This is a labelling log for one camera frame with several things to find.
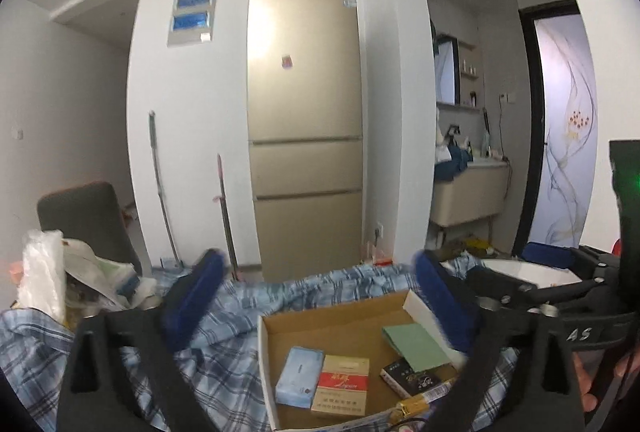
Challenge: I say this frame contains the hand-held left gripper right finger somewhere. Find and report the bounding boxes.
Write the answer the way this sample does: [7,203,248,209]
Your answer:
[414,249,586,432]

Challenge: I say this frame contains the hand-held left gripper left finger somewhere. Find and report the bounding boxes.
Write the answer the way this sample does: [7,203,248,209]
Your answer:
[56,249,227,432]

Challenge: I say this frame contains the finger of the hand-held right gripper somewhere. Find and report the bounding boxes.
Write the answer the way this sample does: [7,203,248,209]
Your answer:
[467,265,621,313]
[522,242,621,280]

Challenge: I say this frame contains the green card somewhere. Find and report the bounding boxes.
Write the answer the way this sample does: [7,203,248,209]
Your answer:
[382,323,453,373]

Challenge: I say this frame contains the black cigarette pack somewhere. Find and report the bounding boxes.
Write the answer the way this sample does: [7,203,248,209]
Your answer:
[381,358,458,398]

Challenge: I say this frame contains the gold cigarette pack blue label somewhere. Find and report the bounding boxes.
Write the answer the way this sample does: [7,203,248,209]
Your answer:
[392,379,458,423]

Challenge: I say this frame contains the cardboard box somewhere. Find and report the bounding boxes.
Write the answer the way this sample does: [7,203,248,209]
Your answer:
[257,289,506,432]

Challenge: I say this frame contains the red white cigarette pack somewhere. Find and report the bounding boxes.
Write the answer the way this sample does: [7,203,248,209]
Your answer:
[310,354,371,417]

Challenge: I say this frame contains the light blue cigarette pack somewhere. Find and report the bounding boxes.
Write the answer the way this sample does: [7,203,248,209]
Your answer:
[275,346,326,409]

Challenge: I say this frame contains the person's right hand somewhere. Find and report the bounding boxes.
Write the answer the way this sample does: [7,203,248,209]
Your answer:
[572,347,640,413]

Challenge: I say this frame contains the yellow bag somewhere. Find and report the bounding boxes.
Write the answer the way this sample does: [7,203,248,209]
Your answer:
[462,237,493,258]

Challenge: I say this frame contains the blue plaid cloth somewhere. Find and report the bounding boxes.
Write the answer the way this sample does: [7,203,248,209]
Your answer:
[0,259,521,432]

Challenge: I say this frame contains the beige vanity cabinet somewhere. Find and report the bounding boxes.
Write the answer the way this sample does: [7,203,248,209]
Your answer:
[430,159,511,228]

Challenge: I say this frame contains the white printed plastic bag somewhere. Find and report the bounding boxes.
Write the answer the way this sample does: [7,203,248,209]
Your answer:
[62,239,136,308]

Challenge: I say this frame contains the blue clothes pile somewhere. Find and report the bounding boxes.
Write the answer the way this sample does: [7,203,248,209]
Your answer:
[434,145,473,180]

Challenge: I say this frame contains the grey chair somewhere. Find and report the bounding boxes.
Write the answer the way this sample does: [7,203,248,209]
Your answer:
[37,181,146,275]

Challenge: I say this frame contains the dark framed glass door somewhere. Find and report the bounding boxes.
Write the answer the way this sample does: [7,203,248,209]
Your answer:
[515,0,598,258]

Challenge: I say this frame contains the bathroom mirror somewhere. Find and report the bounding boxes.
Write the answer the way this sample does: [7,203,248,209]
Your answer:
[434,35,461,106]

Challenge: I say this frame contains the gold refrigerator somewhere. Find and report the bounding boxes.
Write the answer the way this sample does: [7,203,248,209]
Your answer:
[246,0,365,283]

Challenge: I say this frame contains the broom handle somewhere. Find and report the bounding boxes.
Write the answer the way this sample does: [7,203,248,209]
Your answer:
[212,153,238,280]

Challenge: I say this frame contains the silver mop handle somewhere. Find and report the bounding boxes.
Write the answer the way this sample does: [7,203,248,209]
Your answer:
[148,111,183,265]

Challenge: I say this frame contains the wooden wall shelf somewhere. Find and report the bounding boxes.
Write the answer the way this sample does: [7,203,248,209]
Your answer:
[457,40,483,80]

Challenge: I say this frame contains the grey wall panel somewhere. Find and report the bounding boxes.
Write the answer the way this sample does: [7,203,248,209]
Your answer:
[167,0,220,46]

